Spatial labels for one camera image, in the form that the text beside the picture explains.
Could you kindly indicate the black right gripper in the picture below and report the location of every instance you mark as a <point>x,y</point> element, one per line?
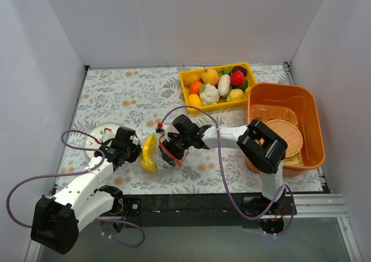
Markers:
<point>171,147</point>

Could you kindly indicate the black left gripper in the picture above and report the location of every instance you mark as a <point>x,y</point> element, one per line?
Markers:
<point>133,150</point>

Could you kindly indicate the clear zip top bag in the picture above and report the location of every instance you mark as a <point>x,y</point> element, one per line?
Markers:
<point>155,158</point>

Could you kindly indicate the fake yellow banana bunch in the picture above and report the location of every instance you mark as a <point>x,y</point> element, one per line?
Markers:
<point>147,159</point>

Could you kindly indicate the fake white radish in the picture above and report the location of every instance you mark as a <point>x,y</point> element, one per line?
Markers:
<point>224,85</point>

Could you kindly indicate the fake green lime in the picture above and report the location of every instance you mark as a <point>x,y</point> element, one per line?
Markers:
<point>243,86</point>

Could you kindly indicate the fake red strawberry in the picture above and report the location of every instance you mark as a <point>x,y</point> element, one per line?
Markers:
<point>237,78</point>

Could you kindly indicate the fake red apple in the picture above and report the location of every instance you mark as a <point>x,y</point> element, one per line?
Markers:
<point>240,69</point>

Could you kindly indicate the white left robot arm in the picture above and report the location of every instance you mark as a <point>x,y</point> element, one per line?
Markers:
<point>58,219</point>

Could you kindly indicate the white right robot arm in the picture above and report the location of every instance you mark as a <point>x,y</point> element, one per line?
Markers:
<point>262,147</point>

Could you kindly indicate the fake yellow lemon front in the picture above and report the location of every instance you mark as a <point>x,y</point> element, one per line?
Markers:
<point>195,100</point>

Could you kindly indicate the fake white cauliflower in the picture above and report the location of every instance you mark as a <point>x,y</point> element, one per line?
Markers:
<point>209,94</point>

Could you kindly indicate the fake orange tangerine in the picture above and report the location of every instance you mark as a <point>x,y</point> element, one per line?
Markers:
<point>195,87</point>

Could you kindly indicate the fake yellow fruit back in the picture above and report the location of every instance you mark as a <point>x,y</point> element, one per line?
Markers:
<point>189,79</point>

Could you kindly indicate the fake bumpy yellow lemon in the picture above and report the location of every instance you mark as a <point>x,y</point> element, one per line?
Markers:
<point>235,95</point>

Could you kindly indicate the white fruit pattern plate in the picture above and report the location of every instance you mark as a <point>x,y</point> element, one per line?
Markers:
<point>94,143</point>

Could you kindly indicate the floral table cloth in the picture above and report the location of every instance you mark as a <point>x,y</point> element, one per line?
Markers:
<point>139,98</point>

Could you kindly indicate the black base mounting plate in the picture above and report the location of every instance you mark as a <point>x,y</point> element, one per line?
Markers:
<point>179,210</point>

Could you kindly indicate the round woven bamboo basket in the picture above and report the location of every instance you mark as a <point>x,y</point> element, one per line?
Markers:
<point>289,133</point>

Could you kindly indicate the orange plastic tub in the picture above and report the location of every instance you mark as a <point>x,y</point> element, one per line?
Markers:
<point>302,103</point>

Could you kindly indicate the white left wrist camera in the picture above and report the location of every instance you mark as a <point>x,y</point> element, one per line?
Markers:
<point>106,134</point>

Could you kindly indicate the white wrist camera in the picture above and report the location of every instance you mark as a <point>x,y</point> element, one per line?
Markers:
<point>106,134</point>
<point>161,130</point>

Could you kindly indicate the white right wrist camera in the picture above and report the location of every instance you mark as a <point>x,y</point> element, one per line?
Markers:
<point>161,130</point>

